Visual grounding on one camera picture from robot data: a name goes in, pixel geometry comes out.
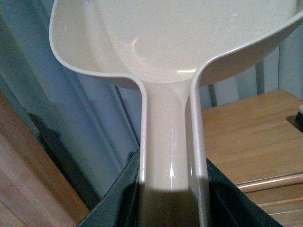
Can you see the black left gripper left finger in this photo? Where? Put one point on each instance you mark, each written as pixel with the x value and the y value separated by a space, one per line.
pixel 119 205

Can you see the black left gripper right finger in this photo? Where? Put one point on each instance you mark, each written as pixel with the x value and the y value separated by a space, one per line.
pixel 230 207

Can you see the beige hand brush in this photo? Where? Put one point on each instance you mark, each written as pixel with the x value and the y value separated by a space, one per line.
pixel 298 122

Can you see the beige plastic dustpan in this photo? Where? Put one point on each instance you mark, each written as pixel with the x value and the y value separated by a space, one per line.
pixel 168 49

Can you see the wooden nightstand cabinet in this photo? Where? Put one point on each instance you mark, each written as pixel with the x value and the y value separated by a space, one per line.
pixel 258 145

